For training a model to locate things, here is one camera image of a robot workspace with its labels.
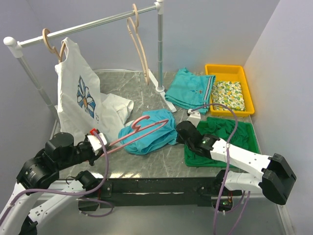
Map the beige hanger on right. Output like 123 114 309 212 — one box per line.
127 3 150 85

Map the green plastic tray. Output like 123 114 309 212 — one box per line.
183 119 263 168

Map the pink plastic hanger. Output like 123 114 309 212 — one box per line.
97 115 169 157

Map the beige hanger with shirt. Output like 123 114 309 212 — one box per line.
42 28 66 63

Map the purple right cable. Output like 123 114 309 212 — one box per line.
193 103 251 235

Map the lemon print folded cloth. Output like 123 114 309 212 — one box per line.
211 81 246 111

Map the dark green shirt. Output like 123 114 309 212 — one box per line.
183 117 250 165

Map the white flower print shirt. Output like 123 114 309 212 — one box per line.
55 37 134 144

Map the folded teal polo shirt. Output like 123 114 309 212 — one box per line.
165 68 216 110

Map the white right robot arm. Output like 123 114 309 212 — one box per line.
176 121 296 205

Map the light blue t shirt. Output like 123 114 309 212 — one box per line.
120 109 178 155

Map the yellow plastic tray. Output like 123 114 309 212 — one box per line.
205 64 255 117

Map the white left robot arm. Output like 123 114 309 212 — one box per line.
0 130 107 235

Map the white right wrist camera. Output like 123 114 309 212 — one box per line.
187 109 201 127

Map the metal clothes rack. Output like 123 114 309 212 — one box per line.
3 0 165 119

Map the black base beam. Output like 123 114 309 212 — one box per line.
67 176 235 212

